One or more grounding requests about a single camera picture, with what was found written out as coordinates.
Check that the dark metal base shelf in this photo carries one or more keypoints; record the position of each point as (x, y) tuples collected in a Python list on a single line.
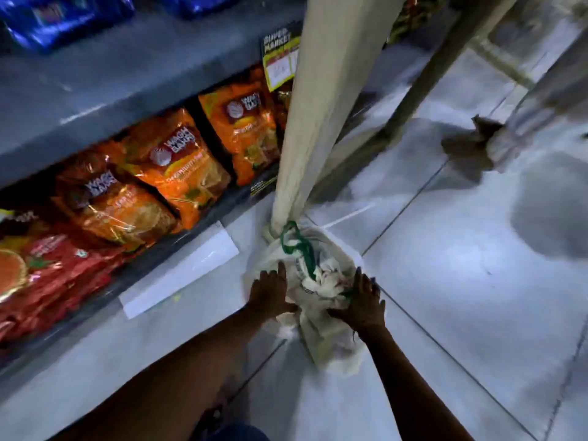
[(138, 275)]

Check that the person's right hand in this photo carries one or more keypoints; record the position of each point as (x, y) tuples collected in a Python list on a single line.
[(365, 310)]

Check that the slim cream shelf post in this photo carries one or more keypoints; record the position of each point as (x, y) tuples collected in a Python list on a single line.
[(441, 68)]

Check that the blue snack packet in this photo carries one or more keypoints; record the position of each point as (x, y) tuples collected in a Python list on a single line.
[(197, 2), (55, 18)]

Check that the person's left thumb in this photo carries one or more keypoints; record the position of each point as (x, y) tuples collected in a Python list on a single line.
[(289, 308)]

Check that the yellow shelf price tag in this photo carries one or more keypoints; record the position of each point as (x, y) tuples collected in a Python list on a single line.
[(279, 57)]

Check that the cream metal crossbar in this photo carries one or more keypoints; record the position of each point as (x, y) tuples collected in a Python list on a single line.
[(500, 61)]

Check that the dark snack packets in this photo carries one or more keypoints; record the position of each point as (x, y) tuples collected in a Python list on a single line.
[(413, 16)]

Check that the person's right thumb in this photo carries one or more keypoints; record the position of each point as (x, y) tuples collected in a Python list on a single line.
[(336, 312)]

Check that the red snack packet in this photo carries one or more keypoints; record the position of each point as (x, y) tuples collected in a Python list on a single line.
[(50, 270)]

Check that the cream metal shelf post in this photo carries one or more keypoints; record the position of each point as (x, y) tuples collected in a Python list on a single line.
[(321, 110)]

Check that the person's leg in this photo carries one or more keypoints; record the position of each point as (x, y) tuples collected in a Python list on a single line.
[(229, 427), (537, 105)]

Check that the person's left hand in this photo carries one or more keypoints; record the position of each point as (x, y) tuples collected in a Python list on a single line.
[(268, 296)]

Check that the person's left forearm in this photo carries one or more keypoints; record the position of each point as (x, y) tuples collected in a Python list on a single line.
[(183, 376)]

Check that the white plastic label strip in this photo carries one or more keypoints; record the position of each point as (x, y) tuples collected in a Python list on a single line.
[(179, 270)]

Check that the orange snack packet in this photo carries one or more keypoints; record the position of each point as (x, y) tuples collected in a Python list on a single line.
[(179, 165), (243, 133), (115, 206)]

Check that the grey metal shelf board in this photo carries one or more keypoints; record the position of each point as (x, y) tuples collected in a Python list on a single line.
[(115, 87)]

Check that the person's right forearm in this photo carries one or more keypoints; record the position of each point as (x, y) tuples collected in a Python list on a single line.
[(406, 385)]

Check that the crumpled white cloth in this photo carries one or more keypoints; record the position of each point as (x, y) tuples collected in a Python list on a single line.
[(327, 279)]

